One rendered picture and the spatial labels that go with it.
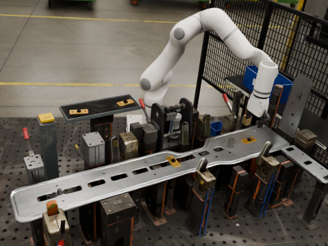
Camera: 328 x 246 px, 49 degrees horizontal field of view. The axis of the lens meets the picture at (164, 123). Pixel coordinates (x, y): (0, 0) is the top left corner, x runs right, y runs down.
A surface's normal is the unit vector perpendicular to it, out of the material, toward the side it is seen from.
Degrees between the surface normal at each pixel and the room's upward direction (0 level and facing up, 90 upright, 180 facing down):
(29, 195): 0
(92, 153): 90
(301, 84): 90
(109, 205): 0
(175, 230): 0
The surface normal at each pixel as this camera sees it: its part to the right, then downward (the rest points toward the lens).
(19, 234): 0.09, -0.84
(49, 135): 0.48, 0.50
